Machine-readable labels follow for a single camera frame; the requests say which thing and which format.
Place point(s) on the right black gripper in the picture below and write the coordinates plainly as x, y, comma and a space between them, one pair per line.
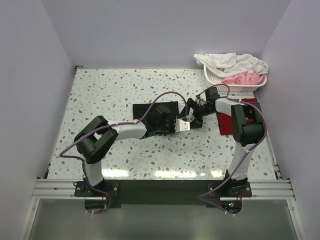
198, 122

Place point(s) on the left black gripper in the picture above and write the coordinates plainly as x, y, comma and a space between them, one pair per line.
172, 120

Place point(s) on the black t shirt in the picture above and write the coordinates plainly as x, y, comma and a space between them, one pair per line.
162, 109

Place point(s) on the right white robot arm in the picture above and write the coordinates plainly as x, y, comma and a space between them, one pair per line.
248, 127

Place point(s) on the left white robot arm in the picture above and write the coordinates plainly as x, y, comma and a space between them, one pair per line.
94, 149

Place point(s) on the folded red t shirt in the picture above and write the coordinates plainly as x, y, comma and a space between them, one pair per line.
225, 121

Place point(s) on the white crumpled t shirt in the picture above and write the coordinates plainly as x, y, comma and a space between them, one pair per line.
231, 64

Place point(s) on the pink crumpled t shirt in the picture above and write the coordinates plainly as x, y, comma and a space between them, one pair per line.
246, 79

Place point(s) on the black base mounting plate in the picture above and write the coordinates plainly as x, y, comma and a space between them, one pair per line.
115, 193

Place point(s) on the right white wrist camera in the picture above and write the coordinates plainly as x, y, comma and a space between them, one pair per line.
199, 100

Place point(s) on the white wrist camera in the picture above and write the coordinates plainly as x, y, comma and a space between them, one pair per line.
182, 125
199, 100

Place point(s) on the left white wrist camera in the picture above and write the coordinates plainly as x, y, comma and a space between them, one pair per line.
182, 125

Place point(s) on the aluminium extrusion rail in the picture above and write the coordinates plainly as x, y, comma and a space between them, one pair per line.
261, 189

